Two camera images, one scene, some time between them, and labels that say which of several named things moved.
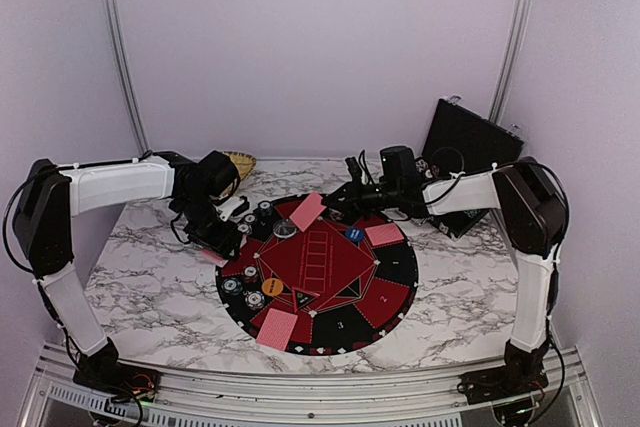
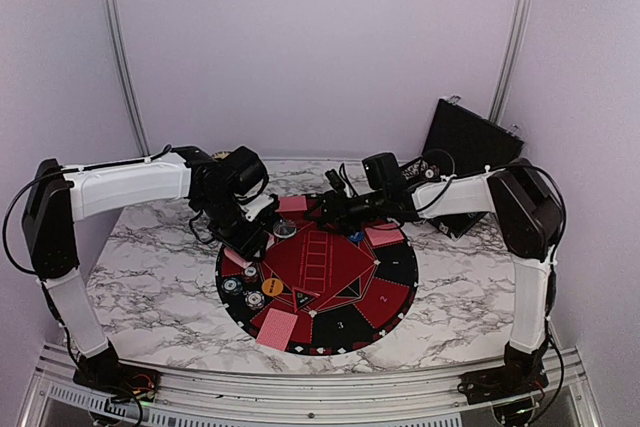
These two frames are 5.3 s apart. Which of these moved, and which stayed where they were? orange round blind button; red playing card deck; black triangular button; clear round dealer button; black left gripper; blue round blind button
Moved: black left gripper; red playing card deck
Stayed: black triangular button; orange round blind button; clear round dealer button; blue round blind button
